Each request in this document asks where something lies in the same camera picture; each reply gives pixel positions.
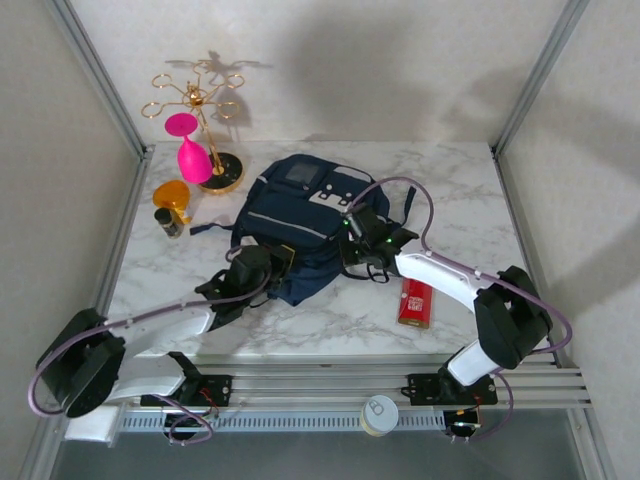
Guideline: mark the navy blue backpack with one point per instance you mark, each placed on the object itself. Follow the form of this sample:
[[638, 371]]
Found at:
[[290, 210]]

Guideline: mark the red box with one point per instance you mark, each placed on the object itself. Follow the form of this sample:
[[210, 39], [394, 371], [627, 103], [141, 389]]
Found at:
[[415, 305]]

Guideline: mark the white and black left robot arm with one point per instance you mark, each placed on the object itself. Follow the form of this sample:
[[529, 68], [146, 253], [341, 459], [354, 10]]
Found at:
[[165, 330]]

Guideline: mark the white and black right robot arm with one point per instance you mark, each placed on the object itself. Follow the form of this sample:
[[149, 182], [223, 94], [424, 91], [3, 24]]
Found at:
[[435, 277]]

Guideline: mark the small dark spice jar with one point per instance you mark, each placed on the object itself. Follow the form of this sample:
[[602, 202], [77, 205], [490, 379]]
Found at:
[[167, 225]]

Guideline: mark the gold wine glass rack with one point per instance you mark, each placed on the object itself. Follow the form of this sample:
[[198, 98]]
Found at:
[[227, 170]]

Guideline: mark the orange wine glass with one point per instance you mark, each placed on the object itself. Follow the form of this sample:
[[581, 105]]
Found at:
[[170, 195]]

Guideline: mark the pink wine glass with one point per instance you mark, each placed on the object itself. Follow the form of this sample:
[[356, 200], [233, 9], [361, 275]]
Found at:
[[195, 162]]

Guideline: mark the silver tin can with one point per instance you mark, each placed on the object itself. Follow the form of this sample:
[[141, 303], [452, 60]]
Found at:
[[380, 412]]

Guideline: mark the aluminium frame cross rail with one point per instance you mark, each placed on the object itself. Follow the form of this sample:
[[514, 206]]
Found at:
[[320, 385]]

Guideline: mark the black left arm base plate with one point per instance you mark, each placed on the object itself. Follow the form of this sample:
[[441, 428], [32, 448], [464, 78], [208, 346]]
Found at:
[[220, 387]]

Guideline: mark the aluminium side rail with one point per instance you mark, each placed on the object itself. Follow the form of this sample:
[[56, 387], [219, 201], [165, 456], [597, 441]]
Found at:
[[529, 250], [116, 250]]

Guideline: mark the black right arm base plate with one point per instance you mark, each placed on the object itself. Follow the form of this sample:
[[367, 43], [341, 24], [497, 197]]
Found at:
[[422, 387]]

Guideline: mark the aluminium frame post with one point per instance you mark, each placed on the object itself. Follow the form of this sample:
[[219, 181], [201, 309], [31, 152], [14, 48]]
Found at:
[[100, 75], [540, 75]]

